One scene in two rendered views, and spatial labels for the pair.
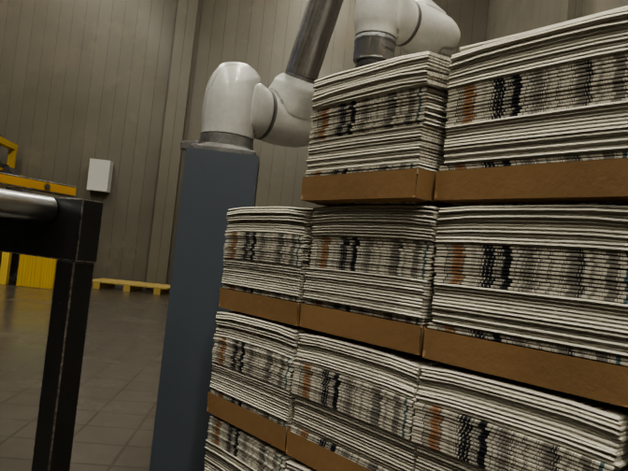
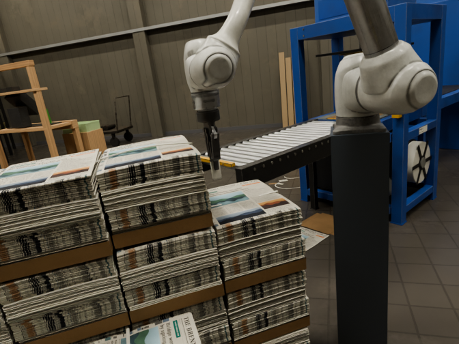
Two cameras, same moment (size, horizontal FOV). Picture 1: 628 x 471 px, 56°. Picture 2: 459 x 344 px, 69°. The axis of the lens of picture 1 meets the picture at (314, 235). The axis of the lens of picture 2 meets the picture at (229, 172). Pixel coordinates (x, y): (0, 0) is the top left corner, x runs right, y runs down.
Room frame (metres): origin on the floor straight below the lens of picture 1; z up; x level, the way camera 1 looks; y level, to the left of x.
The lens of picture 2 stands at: (1.73, -1.09, 1.27)
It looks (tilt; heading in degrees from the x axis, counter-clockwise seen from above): 16 degrees down; 113
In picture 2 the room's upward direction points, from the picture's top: 7 degrees counter-clockwise
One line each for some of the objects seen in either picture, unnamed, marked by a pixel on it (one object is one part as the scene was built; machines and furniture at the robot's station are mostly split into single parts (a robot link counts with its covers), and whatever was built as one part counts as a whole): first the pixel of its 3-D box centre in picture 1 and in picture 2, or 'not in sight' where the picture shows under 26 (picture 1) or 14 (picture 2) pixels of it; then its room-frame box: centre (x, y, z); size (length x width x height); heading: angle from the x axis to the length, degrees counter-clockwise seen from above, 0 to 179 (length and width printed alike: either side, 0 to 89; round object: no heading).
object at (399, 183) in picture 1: (385, 192); not in sight; (1.02, -0.12, 0.86); 0.29 x 0.16 x 0.04; 37
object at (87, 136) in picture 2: not in sight; (44, 117); (-3.52, 3.29, 0.90); 1.39 x 1.24 x 1.80; 177
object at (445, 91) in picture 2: not in sight; (419, 98); (2.26, 3.03, 0.75); 1.55 x 0.65 x 0.10; 61
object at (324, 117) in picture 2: not in sight; (364, 117); (1.72, 2.03, 0.75); 0.70 x 0.65 x 0.10; 61
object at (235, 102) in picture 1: (234, 101); (358, 84); (1.71, 0.27, 1.17); 0.18 x 0.16 x 0.22; 126
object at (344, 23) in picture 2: not in sight; (363, 24); (1.72, 2.03, 1.50); 0.94 x 0.68 x 0.10; 151
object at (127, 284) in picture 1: (133, 286); not in sight; (8.80, 2.59, 0.05); 1.17 x 0.81 x 0.11; 95
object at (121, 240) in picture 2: not in sight; (162, 220); (1.15, -0.29, 0.86); 0.29 x 0.16 x 0.04; 37
